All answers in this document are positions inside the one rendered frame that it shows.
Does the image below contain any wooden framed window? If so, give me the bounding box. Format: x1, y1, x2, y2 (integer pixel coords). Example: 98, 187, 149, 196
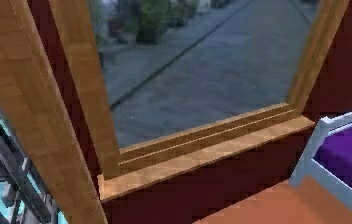
48, 0, 351, 204
0, 0, 109, 224

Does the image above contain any white bed purple cover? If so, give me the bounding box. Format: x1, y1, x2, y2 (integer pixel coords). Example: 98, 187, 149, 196
288, 106, 352, 222

